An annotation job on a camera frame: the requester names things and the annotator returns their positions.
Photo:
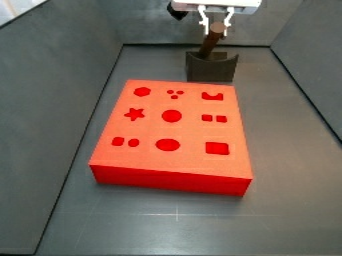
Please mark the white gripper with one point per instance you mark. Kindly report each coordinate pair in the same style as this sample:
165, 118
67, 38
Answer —
234, 6

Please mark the brown oval cylinder peg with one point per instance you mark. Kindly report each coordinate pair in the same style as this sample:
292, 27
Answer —
216, 34

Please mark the black curved cradle fixture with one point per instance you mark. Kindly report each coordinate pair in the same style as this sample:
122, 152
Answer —
214, 69

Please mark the red foam shape-sorter block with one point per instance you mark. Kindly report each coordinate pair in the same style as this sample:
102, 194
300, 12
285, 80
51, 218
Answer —
174, 137

